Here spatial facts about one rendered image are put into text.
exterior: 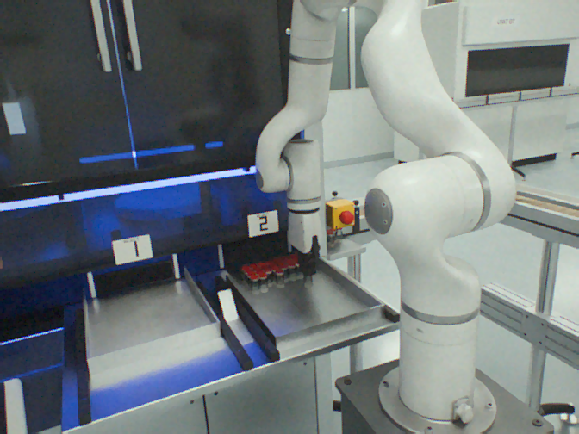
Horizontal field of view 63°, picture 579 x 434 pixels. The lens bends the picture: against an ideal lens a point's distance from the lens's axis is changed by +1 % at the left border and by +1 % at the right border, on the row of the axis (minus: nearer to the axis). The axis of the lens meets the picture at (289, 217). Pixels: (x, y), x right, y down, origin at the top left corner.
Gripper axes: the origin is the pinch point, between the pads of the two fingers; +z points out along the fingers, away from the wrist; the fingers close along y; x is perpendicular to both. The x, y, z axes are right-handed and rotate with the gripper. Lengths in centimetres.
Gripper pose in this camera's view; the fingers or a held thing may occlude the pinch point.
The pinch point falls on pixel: (307, 265)
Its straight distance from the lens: 117.8
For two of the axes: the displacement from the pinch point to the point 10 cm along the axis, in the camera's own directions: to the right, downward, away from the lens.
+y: 4.1, 2.6, -8.7
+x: 9.1, -1.8, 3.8
